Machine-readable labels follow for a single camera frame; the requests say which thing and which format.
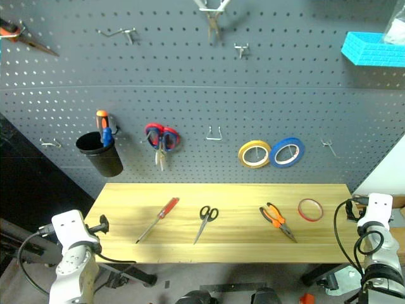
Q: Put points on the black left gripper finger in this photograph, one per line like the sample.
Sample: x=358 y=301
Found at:
x=103 y=219
x=105 y=228

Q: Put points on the small orange object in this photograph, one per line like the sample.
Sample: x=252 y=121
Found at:
x=307 y=299

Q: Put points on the blue plastic basket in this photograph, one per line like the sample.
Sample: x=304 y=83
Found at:
x=370 y=50

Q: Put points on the short metal pegboard hook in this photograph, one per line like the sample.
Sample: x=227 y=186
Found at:
x=241 y=49

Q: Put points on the black plastic cup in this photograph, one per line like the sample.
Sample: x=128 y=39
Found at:
x=102 y=160

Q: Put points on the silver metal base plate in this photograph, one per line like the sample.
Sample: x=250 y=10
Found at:
x=346 y=278

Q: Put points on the dark rounded shape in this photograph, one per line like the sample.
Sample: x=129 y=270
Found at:
x=196 y=298
x=265 y=296

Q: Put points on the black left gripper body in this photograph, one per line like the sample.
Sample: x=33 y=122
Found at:
x=92 y=228

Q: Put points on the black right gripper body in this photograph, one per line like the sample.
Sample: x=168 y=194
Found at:
x=351 y=211

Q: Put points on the black table leg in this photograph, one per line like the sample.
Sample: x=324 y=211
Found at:
x=133 y=272
x=319 y=274

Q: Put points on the clear plastic bag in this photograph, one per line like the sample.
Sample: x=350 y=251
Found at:
x=395 y=30

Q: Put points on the curved metal pegboard hook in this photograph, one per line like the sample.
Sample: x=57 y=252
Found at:
x=50 y=144

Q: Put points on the thin metal pegboard hook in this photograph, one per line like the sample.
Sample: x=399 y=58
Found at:
x=329 y=147

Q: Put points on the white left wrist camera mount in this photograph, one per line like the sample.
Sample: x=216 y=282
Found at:
x=69 y=226

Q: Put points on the metal loop pegboard hook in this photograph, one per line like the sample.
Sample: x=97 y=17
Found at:
x=214 y=138

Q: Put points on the yellow tape roll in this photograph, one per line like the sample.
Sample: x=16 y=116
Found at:
x=242 y=155

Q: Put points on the grey metal pegboard wall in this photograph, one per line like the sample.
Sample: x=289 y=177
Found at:
x=202 y=79

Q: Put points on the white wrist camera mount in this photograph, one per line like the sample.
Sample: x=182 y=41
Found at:
x=378 y=210
x=69 y=226

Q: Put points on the blue tape roll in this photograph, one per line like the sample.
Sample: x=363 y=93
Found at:
x=275 y=158

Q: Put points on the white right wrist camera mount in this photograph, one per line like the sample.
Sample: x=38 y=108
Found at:
x=378 y=210

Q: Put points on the long metal pegboard hook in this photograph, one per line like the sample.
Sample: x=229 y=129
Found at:
x=121 y=31

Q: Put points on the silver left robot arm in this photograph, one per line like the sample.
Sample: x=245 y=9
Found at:
x=74 y=272

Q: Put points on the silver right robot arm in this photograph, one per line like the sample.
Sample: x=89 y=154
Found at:
x=381 y=263

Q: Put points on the red and blue scissors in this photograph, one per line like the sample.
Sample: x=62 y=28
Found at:
x=167 y=139

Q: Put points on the red tape roll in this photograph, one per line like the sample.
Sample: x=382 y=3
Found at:
x=300 y=211

